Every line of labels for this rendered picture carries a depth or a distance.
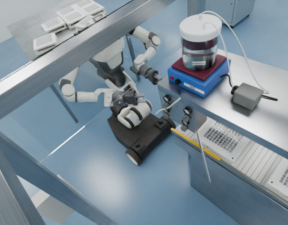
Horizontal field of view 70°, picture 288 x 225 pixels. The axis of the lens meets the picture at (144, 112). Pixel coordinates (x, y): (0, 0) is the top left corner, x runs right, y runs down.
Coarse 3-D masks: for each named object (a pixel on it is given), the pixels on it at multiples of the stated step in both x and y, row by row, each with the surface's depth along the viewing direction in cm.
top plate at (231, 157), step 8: (208, 128) 120; (224, 128) 118; (200, 136) 118; (240, 136) 113; (208, 144) 114; (216, 144) 113; (224, 144) 112; (240, 144) 110; (216, 152) 111; (224, 152) 109; (232, 152) 108; (240, 152) 108; (232, 160) 106
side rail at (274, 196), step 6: (174, 132) 127; (192, 144) 120; (210, 156) 114; (222, 162) 109; (228, 168) 109; (234, 168) 106; (240, 174) 104; (246, 180) 103; (252, 180) 101; (258, 186) 99; (264, 192) 99; (270, 192) 96; (276, 198) 95; (282, 198) 94; (282, 204) 95
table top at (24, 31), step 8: (64, 0) 310; (72, 0) 304; (80, 0) 298; (48, 8) 300; (56, 8) 294; (32, 16) 292; (40, 16) 287; (48, 16) 282; (56, 16) 277; (16, 24) 283; (24, 24) 278; (32, 24) 274; (40, 24) 269; (16, 32) 266; (24, 32) 262; (32, 32) 258; (40, 32) 254; (64, 32) 242; (72, 32) 239; (16, 40) 251; (24, 40) 247; (32, 40) 243; (64, 40) 229; (24, 48) 234; (32, 48) 231; (32, 56) 219
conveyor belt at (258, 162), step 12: (180, 132) 130; (192, 132) 128; (252, 144) 117; (240, 156) 113; (252, 156) 112; (264, 156) 111; (276, 156) 110; (240, 168) 109; (252, 168) 108; (264, 168) 107; (264, 180) 103
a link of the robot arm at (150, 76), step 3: (150, 72) 140; (153, 72) 139; (156, 72) 140; (147, 75) 145; (150, 75) 141; (153, 75) 140; (147, 78) 150; (150, 78) 145; (153, 78) 142; (153, 81) 144; (153, 84) 146; (156, 84) 148
